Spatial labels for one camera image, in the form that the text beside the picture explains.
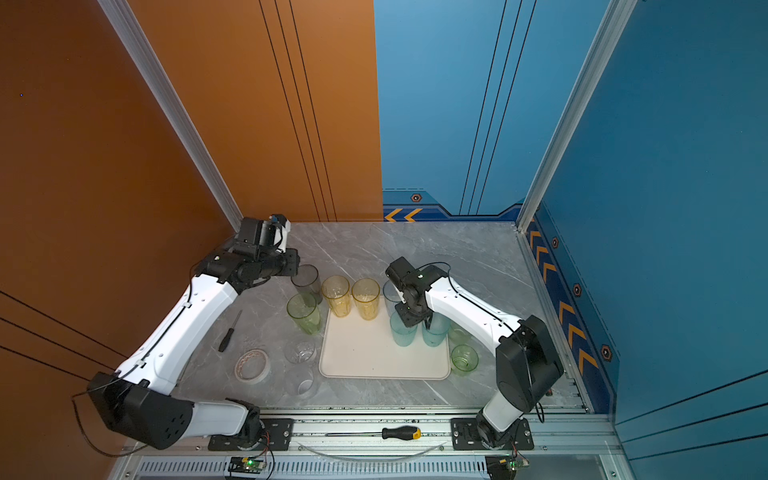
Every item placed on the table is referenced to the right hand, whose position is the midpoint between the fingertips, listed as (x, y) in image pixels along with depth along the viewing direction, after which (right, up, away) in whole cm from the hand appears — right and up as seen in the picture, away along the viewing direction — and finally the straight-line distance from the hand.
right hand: (411, 315), depth 84 cm
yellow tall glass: (-13, +7, 0) cm, 15 cm away
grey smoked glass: (-31, +9, +3) cm, 32 cm away
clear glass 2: (-30, -15, -7) cm, 34 cm away
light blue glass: (-5, +6, -3) cm, 9 cm away
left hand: (-31, +17, -6) cm, 36 cm away
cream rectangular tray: (-17, -10, +4) cm, 20 cm away
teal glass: (+7, -4, -4) cm, 9 cm away
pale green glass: (+13, -6, +1) cm, 15 cm away
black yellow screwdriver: (-6, -26, -12) cm, 29 cm away
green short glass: (+15, -13, 0) cm, 20 cm away
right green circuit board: (+21, -33, -14) cm, 42 cm away
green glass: (-32, +1, +3) cm, 32 cm away
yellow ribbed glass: (-22, +7, +3) cm, 23 cm away
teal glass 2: (-3, -6, +3) cm, 7 cm away
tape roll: (-49, -14, -1) cm, 51 cm away
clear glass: (-32, -11, +1) cm, 34 cm away
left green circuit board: (-40, -33, -13) cm, 54 cm away
